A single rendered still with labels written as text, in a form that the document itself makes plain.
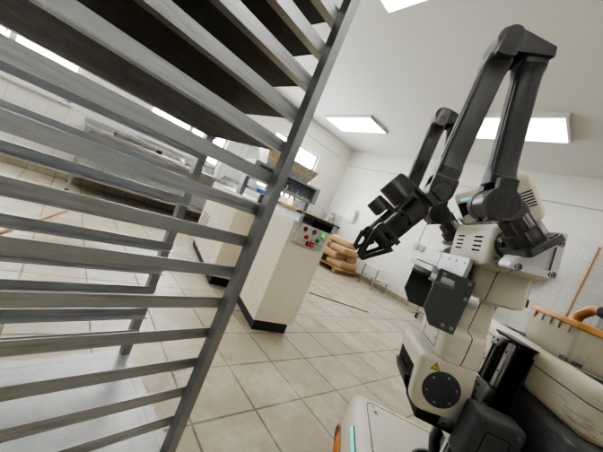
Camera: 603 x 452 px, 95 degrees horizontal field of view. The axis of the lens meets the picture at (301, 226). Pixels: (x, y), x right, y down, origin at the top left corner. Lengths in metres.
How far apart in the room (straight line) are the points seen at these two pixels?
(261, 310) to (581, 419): 1.62
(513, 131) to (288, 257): 1.49
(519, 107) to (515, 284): 0.48
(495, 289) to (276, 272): 1.35
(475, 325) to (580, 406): 0.25
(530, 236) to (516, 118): 0.28
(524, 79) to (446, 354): 0.73
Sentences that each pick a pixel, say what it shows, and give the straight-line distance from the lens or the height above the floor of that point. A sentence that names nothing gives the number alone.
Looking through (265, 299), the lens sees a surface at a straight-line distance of 2.02.
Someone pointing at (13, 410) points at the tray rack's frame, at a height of 0.15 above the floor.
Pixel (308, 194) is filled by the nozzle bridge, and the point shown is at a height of 1.10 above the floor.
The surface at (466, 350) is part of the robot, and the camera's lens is 0.97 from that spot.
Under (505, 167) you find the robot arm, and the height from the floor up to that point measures 1.19.
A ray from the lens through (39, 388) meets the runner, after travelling 0.77.
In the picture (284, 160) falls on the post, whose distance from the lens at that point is 0.73.
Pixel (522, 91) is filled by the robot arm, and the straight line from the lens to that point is 0.89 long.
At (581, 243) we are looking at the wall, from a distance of 5.64.
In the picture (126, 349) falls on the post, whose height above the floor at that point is 0.17.
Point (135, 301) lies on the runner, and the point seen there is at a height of 0.60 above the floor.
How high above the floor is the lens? 0.91
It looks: 3 degrees down
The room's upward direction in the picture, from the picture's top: 23 degrees clockwise
